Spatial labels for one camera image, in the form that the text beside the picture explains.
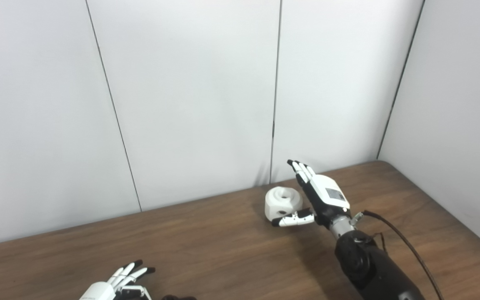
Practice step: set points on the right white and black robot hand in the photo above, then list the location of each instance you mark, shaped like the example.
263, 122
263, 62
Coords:
327, 196

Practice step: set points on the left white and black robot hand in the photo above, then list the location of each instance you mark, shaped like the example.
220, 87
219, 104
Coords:
102, 291

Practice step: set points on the round white plastic piece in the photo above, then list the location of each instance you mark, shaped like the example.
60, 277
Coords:
281, 202

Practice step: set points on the black flanged holder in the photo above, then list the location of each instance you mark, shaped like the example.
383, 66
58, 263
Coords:
177, 298

